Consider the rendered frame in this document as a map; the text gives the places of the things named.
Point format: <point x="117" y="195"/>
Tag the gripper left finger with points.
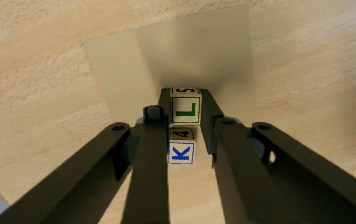
<point x="80" y="190"/>

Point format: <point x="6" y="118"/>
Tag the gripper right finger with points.
<point x="316" y="190"/>

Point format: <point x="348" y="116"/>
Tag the wooden letter block with blue k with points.
<point x="181" y="147"/>

